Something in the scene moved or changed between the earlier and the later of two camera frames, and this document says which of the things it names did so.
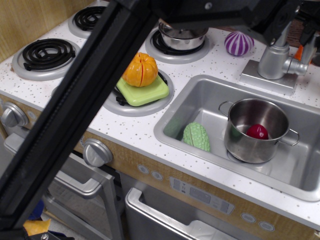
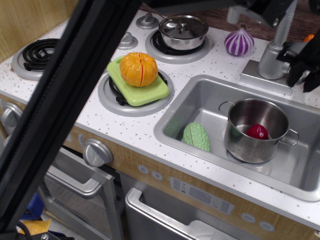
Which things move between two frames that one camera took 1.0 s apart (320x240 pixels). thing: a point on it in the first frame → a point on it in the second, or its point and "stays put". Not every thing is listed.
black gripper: (309, 10) → (304, 55)
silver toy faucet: (275, 69) stays put
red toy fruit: (258, 131) stays put
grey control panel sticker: (202, 196) stays put
